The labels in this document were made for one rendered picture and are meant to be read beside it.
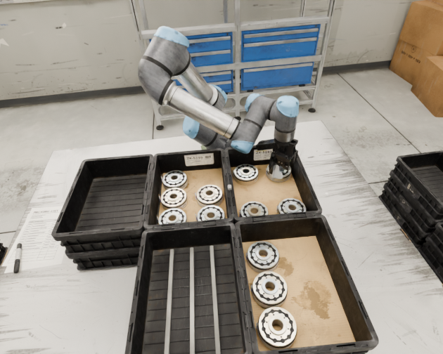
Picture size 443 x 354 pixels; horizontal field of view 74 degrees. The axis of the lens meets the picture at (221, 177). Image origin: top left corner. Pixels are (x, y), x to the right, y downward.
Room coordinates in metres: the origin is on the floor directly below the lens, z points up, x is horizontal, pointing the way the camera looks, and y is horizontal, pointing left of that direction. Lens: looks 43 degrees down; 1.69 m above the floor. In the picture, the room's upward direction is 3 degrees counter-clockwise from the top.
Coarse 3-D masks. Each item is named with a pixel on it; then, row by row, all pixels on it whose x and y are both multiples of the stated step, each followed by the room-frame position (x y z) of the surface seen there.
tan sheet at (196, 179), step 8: (192, 176) 0.94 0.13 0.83; (200, 176) 0.93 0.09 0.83; (208, 176) 0.93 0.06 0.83; (216, 176) 0.93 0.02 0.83; (192, 184) 0.89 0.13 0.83; (200, 184) 0.89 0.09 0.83; (208, 184) 0.88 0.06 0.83; (216, 184) 0.88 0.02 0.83; (192, 192) 0.84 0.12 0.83; (192, 200) 0.80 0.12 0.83; (224, 200) 0.79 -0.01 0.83; (160, 208) 0.76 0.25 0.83; (184, 208) 0.76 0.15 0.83; (192, 208) 0.75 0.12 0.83; (200, 208) 0.75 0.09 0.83; (224, 208) 0.75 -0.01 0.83; (192, 216) 0.71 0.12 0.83
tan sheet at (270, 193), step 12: (264, 168) 0.97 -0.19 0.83; (264, 180) 0.89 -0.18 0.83; (288, 180) 0.88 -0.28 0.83; (240, 192) 0.82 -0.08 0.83; (252, 192) 0.82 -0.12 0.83; (264, 192) 0.82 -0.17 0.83; (276, 192) 0.81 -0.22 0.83; (288, 192) 0.81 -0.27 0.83; (240, 204) 0.76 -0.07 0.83; (264, 204) 0.75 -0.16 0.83; (276, 204) 0.75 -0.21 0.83
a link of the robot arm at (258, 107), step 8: (248, 96) 0.97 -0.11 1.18; (256, 96) 0.96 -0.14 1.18; (264, 96) 0.95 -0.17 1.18; (248, 104) 0.95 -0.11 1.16; (256, 104) 0.93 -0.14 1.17; (264, 104) 0.91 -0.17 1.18; (272, 104) 0.90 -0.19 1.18; (248, 112) 0.92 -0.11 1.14; (256, 112) 0.90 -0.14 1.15; (264, 112) 0.90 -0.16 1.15; (256, 120) 0.88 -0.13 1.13; (264, 120) 0.89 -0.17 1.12
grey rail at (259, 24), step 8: (312, 16) 2.84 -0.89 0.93; (320, 16) 2.83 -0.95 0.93; (224, 24) 2.76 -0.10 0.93; (232, 24) 2.74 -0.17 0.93; (240, 24) 2.73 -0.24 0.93; (248, 24) 2.72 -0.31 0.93; (256, 24) 2.71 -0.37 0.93; (264, 24) 2.72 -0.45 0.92; (272, 24) 2.73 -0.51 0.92; (280, 24) 2.73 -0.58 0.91; (288, 24) 2.74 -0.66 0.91; (296, 24) 2.75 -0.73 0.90; (304, 24) 2.76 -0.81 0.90; (312, 24) 2.77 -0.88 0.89; (144, 32) 2.65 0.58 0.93; (152, 32) 2.64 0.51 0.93; (184, 32) 2.65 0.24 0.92; (192, 32) 2.65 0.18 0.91; (200, 32) 2.66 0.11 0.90; (208, 32) 2.67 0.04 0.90; (216, 32) 2.68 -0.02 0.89
